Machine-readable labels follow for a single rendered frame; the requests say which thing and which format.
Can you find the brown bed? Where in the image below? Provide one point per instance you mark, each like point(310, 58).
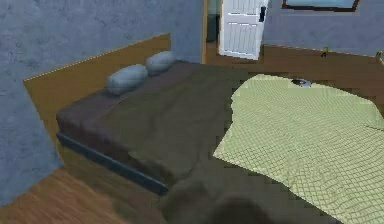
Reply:
point(160, 120)

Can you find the grey pillow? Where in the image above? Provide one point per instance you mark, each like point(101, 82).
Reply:
point(126, 79)
point(160, 62)

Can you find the white panelled room door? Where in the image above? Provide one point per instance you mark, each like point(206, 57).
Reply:
point(240, 30)

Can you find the small grey round dish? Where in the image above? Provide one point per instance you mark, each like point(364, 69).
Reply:
point(302, 82)

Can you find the pale green checked blanket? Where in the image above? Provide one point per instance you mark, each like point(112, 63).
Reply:
point(310, 133)

